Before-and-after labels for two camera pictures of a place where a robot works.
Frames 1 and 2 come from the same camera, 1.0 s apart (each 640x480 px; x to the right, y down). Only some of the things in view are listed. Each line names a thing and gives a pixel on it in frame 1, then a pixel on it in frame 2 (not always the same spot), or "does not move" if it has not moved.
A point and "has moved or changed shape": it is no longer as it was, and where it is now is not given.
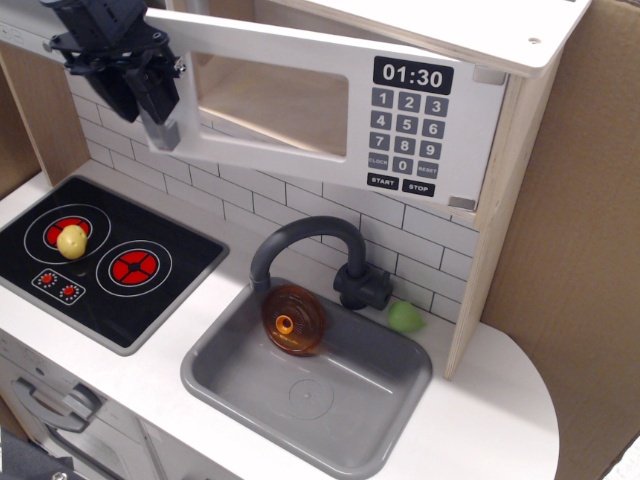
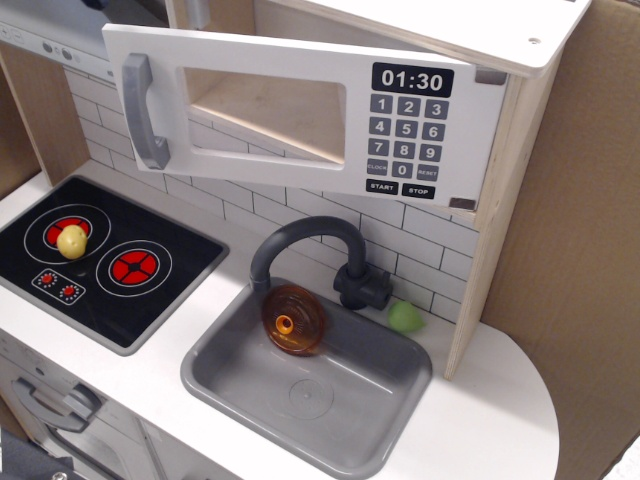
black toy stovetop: [138, 268] does not move
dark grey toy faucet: [357, 284] does not move
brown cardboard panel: [567, 289] does not move
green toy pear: [403, 317] does not move
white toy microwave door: [411, 124] has moved or changed shape
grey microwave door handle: [163, 136] -> [151, 148]
